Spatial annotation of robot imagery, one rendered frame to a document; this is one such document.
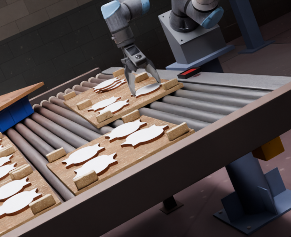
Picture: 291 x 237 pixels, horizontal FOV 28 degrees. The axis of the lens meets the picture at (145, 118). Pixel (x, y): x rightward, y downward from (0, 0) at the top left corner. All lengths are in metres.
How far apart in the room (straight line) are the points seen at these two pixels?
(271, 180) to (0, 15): 4.83
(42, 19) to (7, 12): 0.42
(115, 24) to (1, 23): 5.15
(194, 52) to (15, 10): 4.72
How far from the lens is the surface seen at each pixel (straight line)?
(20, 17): 7.32
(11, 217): 1.51
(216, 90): 1.92
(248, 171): 2.99
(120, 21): 2.20
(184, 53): 2.79
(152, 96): 2.11
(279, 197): 3.18
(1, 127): 2.88
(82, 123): 2.31
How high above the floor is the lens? 1.36
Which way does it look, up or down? 13 degrees down
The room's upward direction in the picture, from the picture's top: 24 degrees counter-clockwise
